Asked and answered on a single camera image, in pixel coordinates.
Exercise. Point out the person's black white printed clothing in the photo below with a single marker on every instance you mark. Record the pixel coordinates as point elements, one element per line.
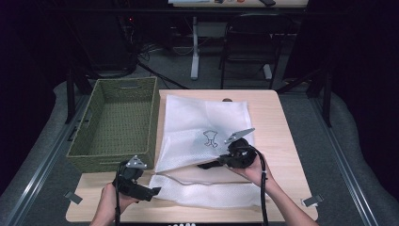
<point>182,224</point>

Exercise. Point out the grey table clip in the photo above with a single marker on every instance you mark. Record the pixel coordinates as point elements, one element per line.
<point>312,201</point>
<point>72,197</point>

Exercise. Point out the person's left hand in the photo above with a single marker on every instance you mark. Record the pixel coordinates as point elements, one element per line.
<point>108,201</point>

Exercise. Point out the black metal stand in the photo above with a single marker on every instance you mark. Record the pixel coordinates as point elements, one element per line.
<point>327,100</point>
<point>71,94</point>

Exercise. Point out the white mesh laundry bag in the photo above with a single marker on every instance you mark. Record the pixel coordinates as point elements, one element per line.
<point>204,191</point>

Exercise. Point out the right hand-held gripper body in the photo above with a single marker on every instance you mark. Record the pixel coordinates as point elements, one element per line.
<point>240,155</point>

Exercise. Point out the dark round table knob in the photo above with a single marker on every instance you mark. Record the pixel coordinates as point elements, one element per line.
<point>226,100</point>

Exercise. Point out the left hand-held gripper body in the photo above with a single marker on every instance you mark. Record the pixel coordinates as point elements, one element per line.
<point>130,177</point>

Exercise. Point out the black folding chair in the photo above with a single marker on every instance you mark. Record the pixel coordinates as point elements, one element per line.
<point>251,40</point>

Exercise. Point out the white cloth with black drawing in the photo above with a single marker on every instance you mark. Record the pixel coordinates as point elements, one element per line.
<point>204,119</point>

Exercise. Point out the green woven basket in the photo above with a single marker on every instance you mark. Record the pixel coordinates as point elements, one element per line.
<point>119,125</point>

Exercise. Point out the person's right hand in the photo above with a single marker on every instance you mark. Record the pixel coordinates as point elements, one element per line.
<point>254,174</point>

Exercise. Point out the metal floor rail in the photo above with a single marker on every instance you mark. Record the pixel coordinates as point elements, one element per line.
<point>44,163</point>
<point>345,157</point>

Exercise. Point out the white desk leg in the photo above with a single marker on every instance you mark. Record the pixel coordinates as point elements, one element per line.
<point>195,50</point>

